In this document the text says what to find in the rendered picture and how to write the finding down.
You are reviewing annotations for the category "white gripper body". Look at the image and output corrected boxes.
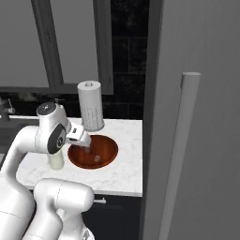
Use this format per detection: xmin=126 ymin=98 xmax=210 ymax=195
xmin=79 ymin=125 xmax=93 ymax=148

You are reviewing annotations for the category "brown wooden bowl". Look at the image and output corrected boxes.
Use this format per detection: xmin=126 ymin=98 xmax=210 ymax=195
xmin=67 ymin=134 xmax=120 ymax=171

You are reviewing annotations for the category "glass of lemonade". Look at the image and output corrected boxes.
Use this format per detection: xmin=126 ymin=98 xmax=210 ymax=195
xmin=47 ymin=151 xmax=66 ymax=171

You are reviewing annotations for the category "grey fridge door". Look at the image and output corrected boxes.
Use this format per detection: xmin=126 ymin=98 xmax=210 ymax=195
xmin=152 ymin=0 xmax=240 ymax=240

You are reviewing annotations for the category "grey fridge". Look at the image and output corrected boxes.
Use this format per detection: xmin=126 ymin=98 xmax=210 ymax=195
xmin=139 ymin=0 xmax=240 ymax=240

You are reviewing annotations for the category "white paper towel roll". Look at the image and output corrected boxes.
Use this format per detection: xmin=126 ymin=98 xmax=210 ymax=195
xmin=77 ymin=80 xmax=106 ymax=132

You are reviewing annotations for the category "dark sink basin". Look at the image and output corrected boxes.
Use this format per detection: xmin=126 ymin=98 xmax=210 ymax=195
xmin=0 ymin=119 xmax=40 ymax=158

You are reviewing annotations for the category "grey sink tap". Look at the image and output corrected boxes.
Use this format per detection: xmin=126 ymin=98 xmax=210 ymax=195
xmin=0 ymin=97 xmax=17 ymax=124

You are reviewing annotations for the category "dark base cupboard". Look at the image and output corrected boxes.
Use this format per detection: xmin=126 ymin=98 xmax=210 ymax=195
xmin=28 ymin=187 xmax=143 ymax=240

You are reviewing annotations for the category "grey framed window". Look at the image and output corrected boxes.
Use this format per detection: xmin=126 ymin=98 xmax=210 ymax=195
xmin=0 ymin=0 xmax=114 ymax=96

